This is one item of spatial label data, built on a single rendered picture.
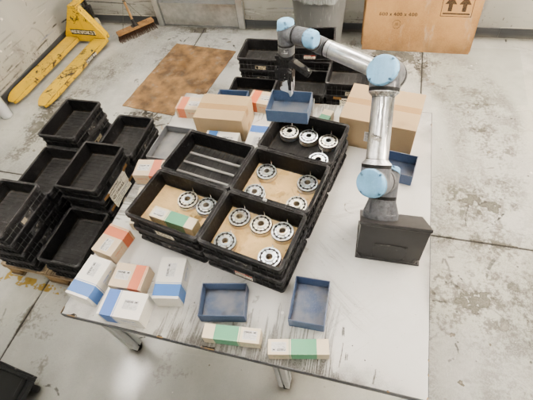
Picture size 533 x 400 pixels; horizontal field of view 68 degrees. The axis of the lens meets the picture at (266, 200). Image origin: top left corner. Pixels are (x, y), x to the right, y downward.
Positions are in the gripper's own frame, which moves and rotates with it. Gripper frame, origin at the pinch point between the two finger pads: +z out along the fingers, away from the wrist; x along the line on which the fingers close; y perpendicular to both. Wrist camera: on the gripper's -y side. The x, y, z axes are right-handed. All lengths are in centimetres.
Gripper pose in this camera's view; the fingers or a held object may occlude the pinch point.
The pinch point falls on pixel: (292, 93)
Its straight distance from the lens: 199.4
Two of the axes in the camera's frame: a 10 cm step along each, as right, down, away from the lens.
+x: -2.8, 7.1, -6.5
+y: -9.6, -1.5, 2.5
